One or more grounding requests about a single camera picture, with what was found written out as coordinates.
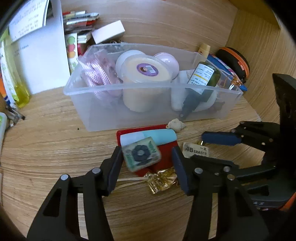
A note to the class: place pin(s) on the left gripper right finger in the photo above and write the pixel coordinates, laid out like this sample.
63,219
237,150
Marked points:
238,218

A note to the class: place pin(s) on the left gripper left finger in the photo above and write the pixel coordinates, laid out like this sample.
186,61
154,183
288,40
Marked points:
57,218

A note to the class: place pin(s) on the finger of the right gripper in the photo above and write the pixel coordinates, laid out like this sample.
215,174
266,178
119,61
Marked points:
243,175
231,137

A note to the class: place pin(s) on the dark green dropper bottle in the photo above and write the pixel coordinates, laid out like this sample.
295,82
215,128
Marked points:
205,74

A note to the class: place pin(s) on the floral patterned eraser block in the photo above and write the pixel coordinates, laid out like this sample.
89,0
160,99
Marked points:
141,154

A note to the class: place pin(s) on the white cloth pouch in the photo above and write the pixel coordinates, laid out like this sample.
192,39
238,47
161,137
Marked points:
178,95

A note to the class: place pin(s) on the cream slime tub purple label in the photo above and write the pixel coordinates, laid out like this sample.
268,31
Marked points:
146,70

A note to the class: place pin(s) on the white 4B eraser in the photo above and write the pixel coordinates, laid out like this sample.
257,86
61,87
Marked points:
190,149

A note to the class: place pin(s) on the gold foil ribbon bow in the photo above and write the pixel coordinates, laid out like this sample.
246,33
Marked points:
157,182

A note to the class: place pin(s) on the small beige seashell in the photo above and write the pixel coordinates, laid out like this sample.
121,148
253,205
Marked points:
175,125

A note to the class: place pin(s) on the light blue white tube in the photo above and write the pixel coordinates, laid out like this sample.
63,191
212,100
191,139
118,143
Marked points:
160,136

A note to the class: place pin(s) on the black orange zip case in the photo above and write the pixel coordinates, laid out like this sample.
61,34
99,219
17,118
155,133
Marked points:
236,61

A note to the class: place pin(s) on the blue patchwork pencil pouch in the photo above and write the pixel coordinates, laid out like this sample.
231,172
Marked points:
235,80

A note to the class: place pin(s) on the cream lotion tube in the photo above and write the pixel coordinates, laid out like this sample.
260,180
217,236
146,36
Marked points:
204,50

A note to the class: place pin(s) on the orange green glue bottle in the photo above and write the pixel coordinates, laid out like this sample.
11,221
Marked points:
3,125

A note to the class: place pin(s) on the pink round ball gadget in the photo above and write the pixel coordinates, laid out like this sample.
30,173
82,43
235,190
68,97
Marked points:
171,61

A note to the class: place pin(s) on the yellow spray bottle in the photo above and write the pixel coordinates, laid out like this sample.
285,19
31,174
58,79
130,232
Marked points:
14,86

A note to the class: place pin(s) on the white round lid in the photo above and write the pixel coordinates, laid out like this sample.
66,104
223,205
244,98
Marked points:
126,56

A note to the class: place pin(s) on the clear plastic storage bin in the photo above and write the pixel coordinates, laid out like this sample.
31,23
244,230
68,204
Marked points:
129,85

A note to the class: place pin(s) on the small white cardboard box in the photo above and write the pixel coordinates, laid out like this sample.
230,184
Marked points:
108,32

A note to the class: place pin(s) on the fruit pattern card box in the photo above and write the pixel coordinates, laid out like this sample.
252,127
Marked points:
72,51

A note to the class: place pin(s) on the white folded paper stand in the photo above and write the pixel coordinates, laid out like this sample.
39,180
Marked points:
38,44

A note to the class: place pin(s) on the stack of books and cards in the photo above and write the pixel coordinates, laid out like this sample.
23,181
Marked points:
79,24

